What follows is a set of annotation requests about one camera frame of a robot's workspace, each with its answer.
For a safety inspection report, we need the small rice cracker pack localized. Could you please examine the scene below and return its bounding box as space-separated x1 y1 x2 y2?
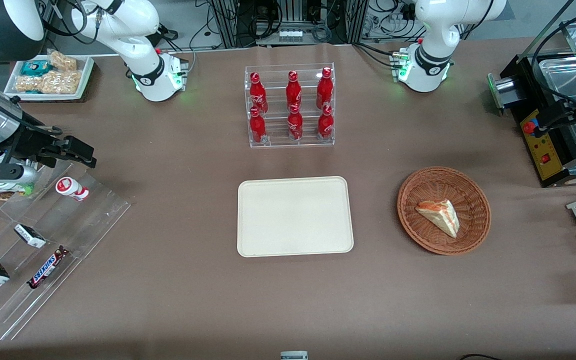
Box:
48 50 78 72

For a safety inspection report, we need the large rice cracker pack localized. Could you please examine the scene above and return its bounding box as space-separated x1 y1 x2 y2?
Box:
15 70 83 95

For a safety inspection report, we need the cream rectangular tray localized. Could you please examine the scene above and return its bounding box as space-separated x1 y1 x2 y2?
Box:
237 176 355 258

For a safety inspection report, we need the Snickers chocolate bar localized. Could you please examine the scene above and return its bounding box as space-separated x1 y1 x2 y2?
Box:
26 245 70 290

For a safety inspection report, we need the red cola bottle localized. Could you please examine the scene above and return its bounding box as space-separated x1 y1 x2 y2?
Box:
249 71 269 115
316 66 334 111
249 106 268 145
286 70 303 112
317 104 334 141
287 103 304 142

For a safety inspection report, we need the teal snack packet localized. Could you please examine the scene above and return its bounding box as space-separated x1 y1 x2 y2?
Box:
20 60 53 77

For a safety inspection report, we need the brown wicker basket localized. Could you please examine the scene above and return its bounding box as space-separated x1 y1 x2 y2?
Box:
397 166 492 256

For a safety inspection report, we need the black fryer machine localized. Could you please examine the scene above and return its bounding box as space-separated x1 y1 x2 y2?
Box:
487 20 576 189

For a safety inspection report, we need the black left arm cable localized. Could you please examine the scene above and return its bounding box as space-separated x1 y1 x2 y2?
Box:
531 7 576 107

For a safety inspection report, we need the clear acrylic bottle rack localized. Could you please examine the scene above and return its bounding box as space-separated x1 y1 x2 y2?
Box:
244 62 336 149

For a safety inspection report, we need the white red yogurt bottle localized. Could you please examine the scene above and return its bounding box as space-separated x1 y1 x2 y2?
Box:
55 176 90 202

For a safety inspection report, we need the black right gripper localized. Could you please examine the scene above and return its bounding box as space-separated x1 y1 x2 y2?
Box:
2 122 98 169

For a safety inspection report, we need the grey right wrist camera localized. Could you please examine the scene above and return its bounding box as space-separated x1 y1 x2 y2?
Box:
0 164 39 184

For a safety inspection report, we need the white snack tray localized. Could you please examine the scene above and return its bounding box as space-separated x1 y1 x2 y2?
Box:
4 54 95 102

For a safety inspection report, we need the clear acrylic stepped shelf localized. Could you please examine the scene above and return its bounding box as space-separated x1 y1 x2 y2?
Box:
0 160 132 342

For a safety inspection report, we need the triangular sandwich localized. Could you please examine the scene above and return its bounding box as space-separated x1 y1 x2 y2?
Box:
414 199 461 239

